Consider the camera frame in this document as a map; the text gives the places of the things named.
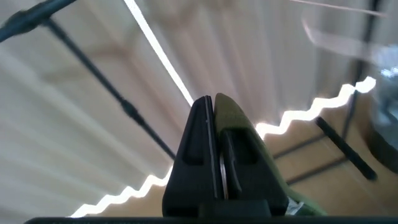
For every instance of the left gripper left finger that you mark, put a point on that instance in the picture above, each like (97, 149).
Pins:
(192, 180)

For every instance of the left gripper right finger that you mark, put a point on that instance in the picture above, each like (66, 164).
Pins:
(255, 180)

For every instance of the pink clothes hanger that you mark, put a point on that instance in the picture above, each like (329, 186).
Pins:
(342, 7)

